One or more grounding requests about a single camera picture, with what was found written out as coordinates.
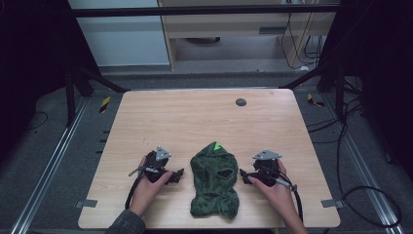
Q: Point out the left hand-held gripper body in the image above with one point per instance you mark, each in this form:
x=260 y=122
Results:
x=155 y=165

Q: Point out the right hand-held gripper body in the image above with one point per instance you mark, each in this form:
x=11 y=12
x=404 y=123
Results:
x=267 y=169

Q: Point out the green knitted balaclava mask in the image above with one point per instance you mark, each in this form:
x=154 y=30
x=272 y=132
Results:
x=213 y=182

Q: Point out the person's left hand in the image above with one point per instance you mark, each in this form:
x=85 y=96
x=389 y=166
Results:
x=147 y=191

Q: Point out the person's right hand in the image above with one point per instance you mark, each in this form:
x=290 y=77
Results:
x=276 y=195

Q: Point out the grey round table grommet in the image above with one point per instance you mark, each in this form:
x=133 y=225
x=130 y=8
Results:
x=241 y=102

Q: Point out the grey tape strip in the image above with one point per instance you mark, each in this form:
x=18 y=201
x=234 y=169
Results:
x=331 y=203
x=86 y=203

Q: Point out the black yellow hazard tape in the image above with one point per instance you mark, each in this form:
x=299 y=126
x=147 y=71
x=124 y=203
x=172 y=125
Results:
x=105 y=104
x=314 y=101

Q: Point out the white cabinet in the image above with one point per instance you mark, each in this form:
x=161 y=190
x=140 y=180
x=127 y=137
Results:
x=123 y=42

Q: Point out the black curtain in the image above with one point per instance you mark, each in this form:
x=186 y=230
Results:
x=35 y=71
x=383 y=81

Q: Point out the light wooden desk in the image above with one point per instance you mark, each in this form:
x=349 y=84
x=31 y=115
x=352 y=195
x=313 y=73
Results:
x=227 y=27

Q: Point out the metal floor rail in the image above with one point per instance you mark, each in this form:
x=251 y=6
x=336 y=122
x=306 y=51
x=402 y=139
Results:
x=48 y=172
x=367 y=182

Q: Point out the black metal frame stand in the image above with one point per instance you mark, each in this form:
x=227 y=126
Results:
x=70 y=97
x=340 y=94

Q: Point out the black horizontal frame bar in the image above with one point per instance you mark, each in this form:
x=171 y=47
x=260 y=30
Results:
x=195 y=10

